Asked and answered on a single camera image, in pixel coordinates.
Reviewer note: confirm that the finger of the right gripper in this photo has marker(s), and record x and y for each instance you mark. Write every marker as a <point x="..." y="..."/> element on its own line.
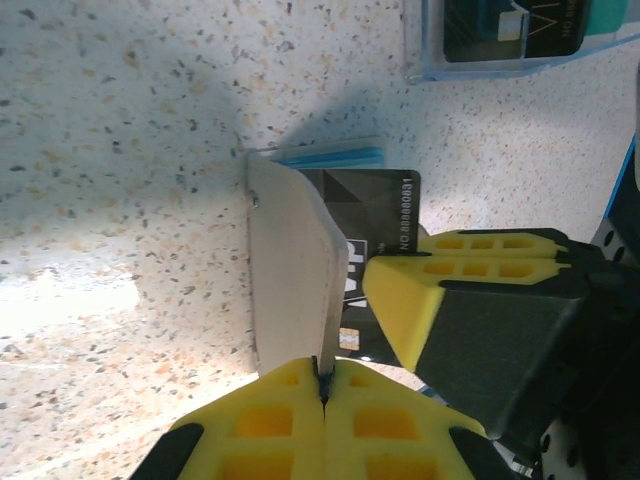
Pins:
<point x="490" y="340"/>
<point x="480" y="244"/>

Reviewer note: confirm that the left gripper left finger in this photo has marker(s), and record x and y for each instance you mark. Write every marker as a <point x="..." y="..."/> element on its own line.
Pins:
<point x="265" y="425"/>

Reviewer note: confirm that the beige card holder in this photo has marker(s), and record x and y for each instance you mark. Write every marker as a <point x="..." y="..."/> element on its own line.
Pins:
<point x="290" y="260"/>

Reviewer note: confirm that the clear acrylic card box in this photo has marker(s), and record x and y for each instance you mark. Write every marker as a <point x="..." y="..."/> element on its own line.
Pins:
<point x="425" y="50"/>

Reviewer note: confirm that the black gold VIP card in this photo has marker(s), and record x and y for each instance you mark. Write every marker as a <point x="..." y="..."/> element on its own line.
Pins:
<point x="480" y="30"/>

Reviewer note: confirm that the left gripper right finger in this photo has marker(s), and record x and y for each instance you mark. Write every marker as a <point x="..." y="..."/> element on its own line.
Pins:
<point x="390" y="430"/>

